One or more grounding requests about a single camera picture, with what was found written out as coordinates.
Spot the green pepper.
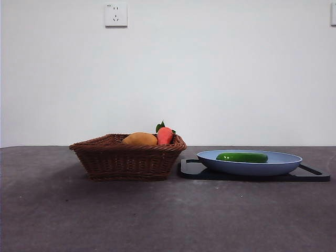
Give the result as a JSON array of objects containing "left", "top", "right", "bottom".
[{"left": 216, "top": 152, "right": 269, "bottom": 163}]

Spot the blue round plate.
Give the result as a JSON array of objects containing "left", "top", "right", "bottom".
[{"left": 196, "top": 150, "right": 303, "bottom": 176}]

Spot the orange carrot with green leaves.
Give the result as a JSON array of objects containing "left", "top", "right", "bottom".
[{"left": 155, "top": 120, "right": 176, "bottom": 145}]

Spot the yellow-orange potato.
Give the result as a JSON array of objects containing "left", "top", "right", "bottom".
[{"left": 122, "top": 132, "right": 158, "bottom": 146}]

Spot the black flat tray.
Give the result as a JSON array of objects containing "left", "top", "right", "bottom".
[{"left": 180, "top": 158, "right": 331, "bottom": 182}]

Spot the brown wicker basket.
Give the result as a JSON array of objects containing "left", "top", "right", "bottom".
[{"left": 68, "top": 133, "right": 187, "bottom": 182}]

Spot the white wall socket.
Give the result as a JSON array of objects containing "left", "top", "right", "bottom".
[{"left": 104, "top": 3, "right": 128, "bottom": 28}]

